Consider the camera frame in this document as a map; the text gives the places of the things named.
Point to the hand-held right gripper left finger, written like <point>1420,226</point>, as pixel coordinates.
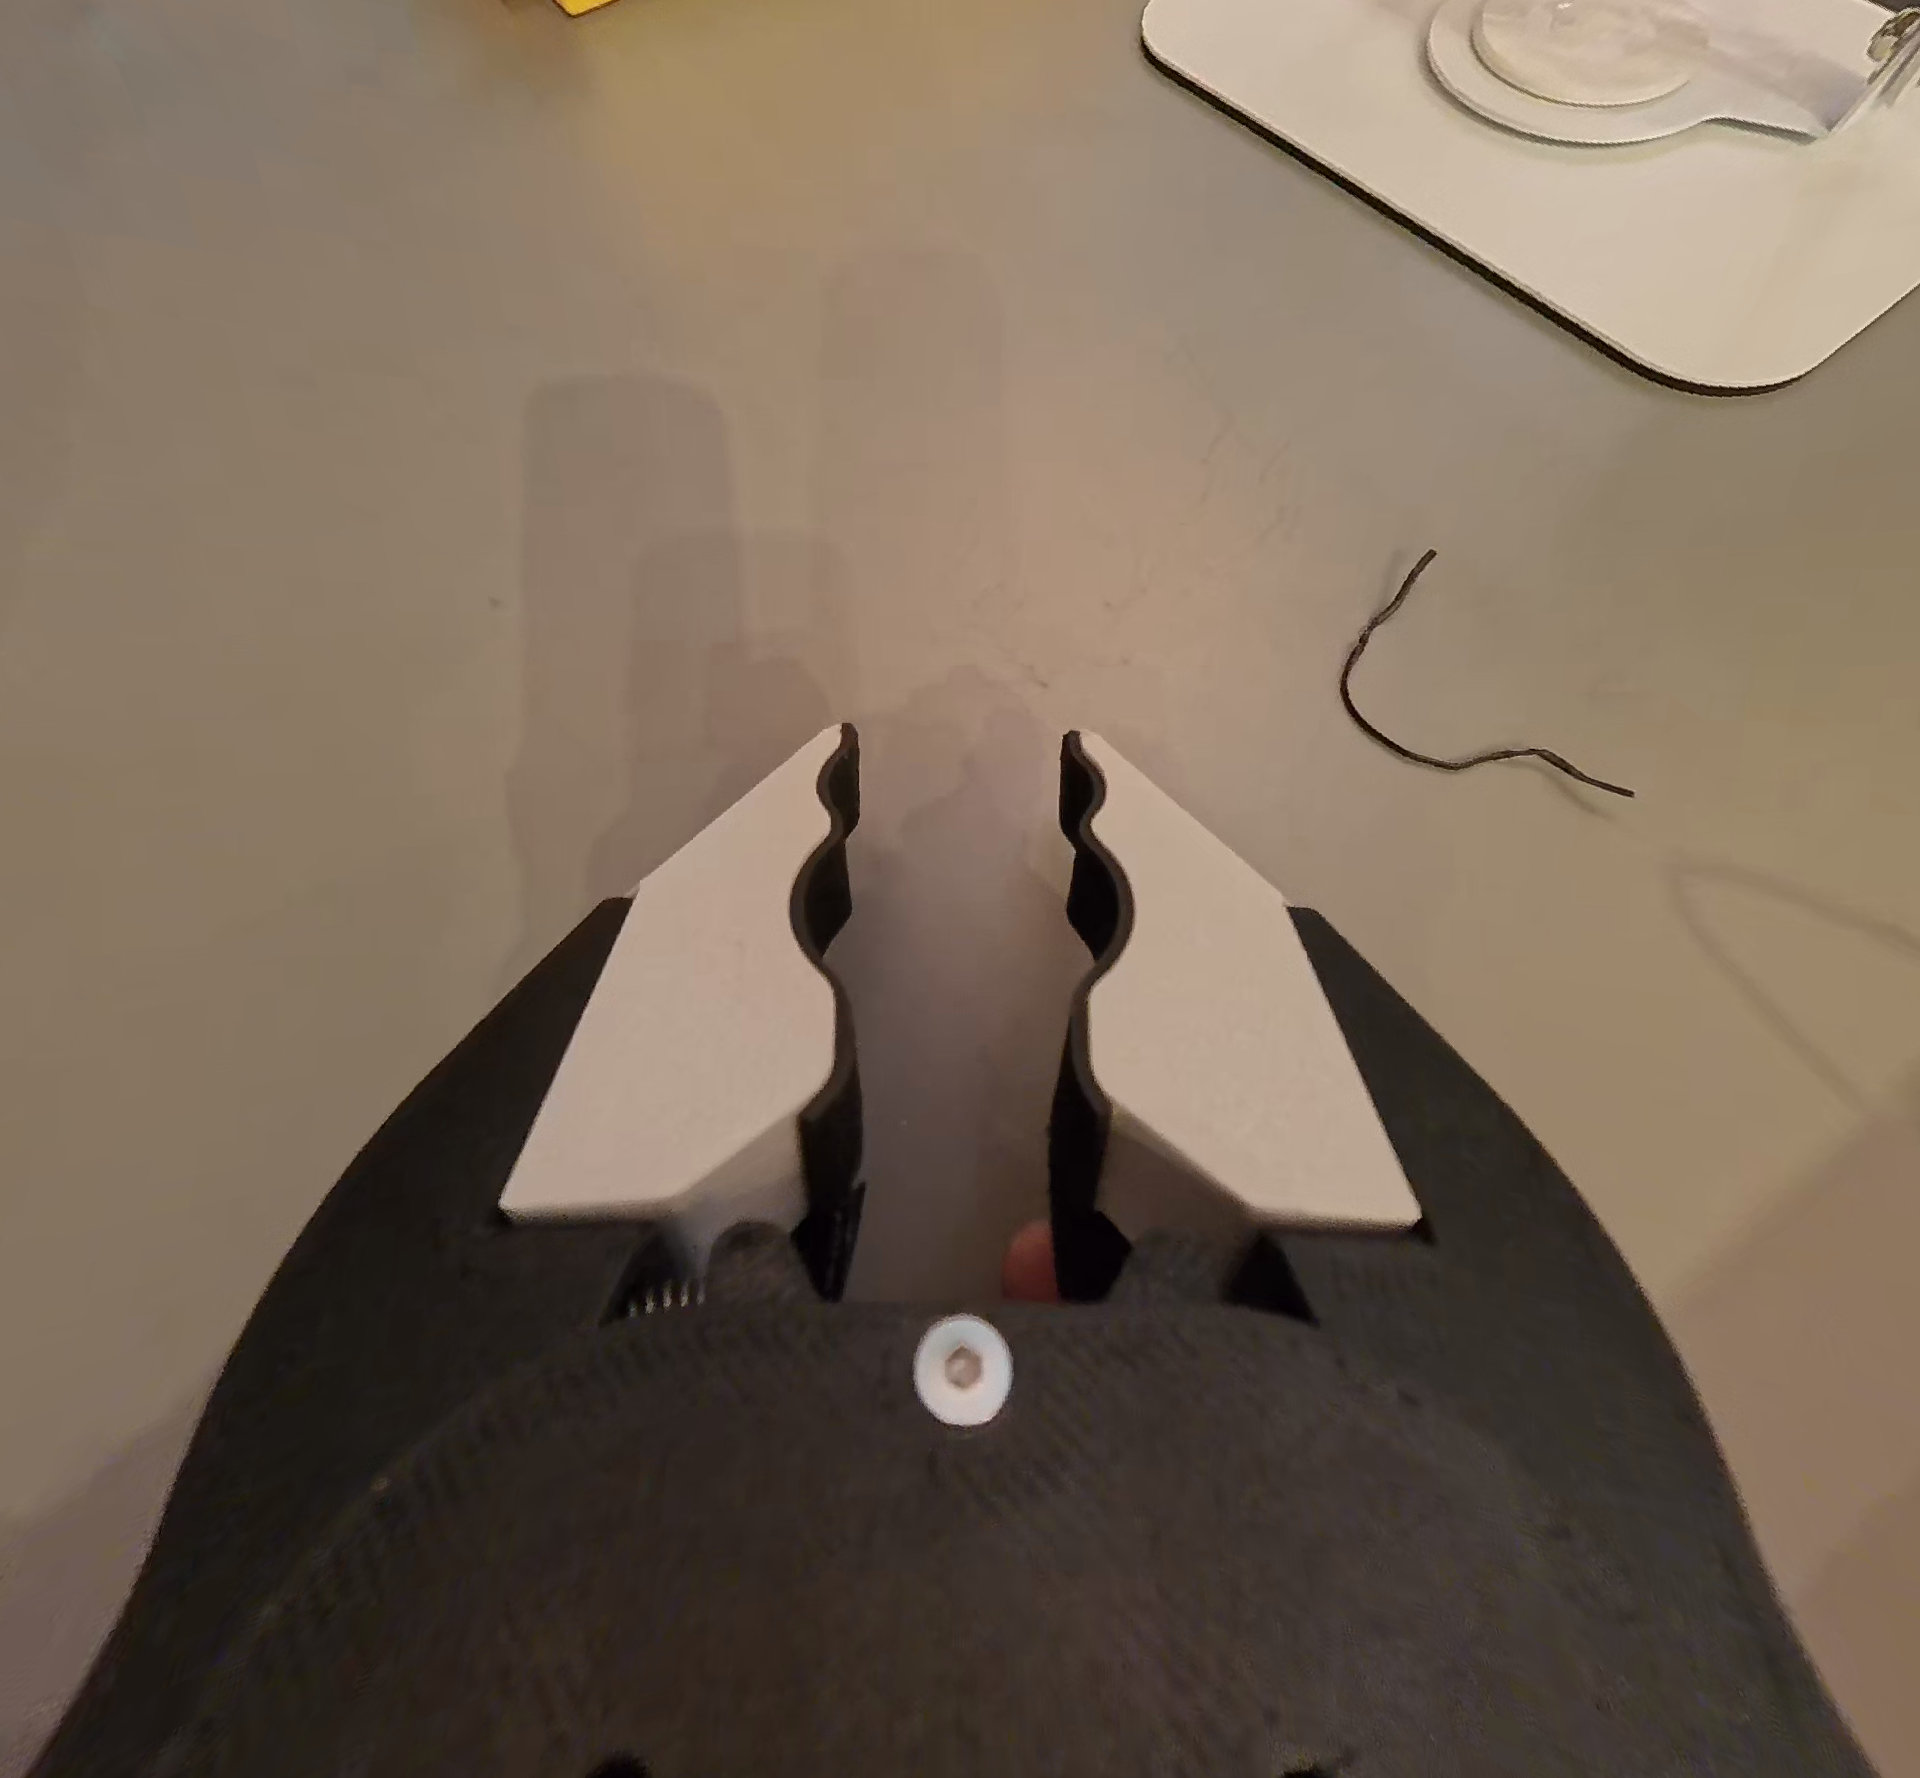
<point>690,1044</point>

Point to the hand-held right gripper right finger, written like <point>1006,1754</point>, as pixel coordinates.
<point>1244,1058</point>

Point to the black twist tie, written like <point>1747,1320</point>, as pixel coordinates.
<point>1357,722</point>

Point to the white stand base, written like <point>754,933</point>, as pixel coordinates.
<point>1350,100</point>

